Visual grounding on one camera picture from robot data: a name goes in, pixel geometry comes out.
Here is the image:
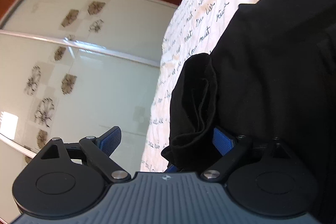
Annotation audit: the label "black pants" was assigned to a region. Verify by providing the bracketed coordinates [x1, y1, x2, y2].
[169, 0, 335, 223]

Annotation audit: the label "sliding wardrobe with floral glass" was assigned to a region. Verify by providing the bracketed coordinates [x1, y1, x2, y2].
[1, 0, 178, 172]

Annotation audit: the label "white script-print bedspread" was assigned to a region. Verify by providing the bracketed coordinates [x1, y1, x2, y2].
[140, 0, 258, 172]

